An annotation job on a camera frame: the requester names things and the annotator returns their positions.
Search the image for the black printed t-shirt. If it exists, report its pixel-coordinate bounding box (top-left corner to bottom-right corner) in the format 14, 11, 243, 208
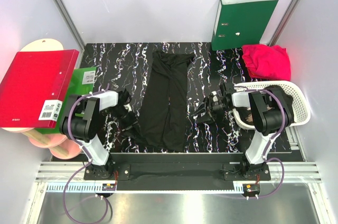
138, 51, 195, 152
232, 85, 294, 132

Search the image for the pink t-shirt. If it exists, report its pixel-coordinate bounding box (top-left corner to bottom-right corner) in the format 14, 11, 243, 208
242, 44, 291, 81

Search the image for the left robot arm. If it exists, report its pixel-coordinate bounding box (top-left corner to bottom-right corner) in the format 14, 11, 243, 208
59, 90, 141, 180

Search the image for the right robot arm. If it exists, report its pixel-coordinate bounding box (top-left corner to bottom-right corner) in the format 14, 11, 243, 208
194, 82, 294, 179

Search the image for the black printed t-shirt in basket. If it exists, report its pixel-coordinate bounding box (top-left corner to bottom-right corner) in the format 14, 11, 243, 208
232, 85, 294, 132

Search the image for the black marble pattern mat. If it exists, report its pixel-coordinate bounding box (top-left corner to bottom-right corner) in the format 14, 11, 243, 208
80, 42, 254, 153

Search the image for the green plastic folder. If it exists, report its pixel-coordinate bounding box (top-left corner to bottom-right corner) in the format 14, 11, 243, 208
36, 67, 96, 135

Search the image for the green lever arch binder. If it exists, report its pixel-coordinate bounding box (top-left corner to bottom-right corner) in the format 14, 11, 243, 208
211, 0, 278, 51

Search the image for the white plastic basket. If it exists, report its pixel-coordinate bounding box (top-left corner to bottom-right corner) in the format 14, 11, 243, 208
234, 80, 311, 127

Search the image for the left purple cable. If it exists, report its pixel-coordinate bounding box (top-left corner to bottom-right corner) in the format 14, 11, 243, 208
63, 83, 114, 223

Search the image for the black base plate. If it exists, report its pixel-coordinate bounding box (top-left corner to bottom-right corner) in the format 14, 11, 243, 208
83, 152, 271, 192

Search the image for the aluminium rail frame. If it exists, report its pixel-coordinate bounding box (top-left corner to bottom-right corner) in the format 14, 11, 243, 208
36, 162, 322, 194

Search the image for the red ring binder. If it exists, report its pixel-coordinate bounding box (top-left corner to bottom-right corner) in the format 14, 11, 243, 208
1, 50, 79, 128

